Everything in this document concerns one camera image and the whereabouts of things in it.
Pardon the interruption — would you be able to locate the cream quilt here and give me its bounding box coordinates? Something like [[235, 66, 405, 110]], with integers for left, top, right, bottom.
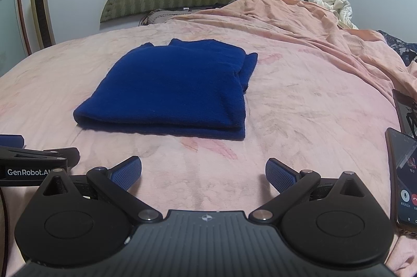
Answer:
[[312, 0, 359, 30]]

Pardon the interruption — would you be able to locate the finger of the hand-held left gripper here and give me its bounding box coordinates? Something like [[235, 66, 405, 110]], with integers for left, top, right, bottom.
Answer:
[[0, 134, 25, 148], [0, 147, 81, 172]]

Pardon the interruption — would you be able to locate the smartphone with picture screen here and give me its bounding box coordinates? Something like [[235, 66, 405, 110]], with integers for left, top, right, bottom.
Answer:
[[392, 88, 417, 138]]

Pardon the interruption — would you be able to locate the smartphone with call screen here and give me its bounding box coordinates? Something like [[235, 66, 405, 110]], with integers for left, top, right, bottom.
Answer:
[[385, 127, 417, 229]]

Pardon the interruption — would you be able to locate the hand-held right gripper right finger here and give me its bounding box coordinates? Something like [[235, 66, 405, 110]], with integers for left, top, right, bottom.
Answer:
[[248, 158, 375, 223]]

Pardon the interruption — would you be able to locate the pink bed sheet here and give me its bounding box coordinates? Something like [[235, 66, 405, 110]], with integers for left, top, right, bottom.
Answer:
[[0, 14, 417, 277]]

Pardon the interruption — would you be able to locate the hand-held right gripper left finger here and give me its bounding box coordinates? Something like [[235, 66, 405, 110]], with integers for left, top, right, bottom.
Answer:
[[33, 156, 163, 225]]

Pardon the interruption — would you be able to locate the black cable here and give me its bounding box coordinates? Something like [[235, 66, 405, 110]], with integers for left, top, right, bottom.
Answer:
[[0, 190, 10, 266]]

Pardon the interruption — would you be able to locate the gold tower air conditioner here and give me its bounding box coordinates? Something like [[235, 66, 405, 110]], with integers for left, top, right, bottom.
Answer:
[[28, 0, 56, 50]]

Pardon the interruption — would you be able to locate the blue beaded sweater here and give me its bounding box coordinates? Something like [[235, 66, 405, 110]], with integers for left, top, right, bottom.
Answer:
[[73, 38, 259, 141]]

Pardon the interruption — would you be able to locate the orange blanket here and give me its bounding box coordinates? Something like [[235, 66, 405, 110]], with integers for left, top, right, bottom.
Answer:
[[169, 0, 417, 101]]

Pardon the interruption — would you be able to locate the brown patterned pillow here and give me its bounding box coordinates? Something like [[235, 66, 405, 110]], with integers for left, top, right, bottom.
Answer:
[[139, 9, 197, 27]]

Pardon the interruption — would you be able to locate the dark patterned cloth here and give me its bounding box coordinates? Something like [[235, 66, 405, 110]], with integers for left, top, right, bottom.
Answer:
[[377, 30, 417, 69]]

